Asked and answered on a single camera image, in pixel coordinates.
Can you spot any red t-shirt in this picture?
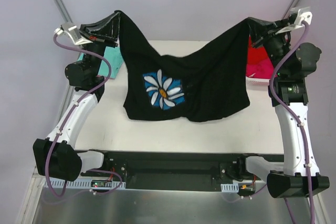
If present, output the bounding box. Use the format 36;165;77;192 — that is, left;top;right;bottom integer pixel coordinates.
247;37;271;68

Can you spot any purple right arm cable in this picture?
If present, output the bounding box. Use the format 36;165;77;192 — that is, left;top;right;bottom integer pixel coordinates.
269;22;316;224

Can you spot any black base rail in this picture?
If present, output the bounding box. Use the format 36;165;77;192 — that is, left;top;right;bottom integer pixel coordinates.
62;150;289;192

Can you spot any magenta t-shirt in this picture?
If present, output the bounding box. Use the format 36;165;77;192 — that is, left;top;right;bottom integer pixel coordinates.
246;59;274;79

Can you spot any black t-shirt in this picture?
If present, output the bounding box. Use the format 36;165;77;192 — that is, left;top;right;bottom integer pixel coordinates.
119;13;250;122

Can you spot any folded teal t-shirt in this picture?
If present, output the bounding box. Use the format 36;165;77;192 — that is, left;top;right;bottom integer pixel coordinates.
68;47;123;81

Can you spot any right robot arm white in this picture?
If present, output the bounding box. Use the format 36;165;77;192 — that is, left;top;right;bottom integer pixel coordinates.
236;17;330;198

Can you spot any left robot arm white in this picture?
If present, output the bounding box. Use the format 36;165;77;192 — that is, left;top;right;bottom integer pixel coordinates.
33;10;121;182

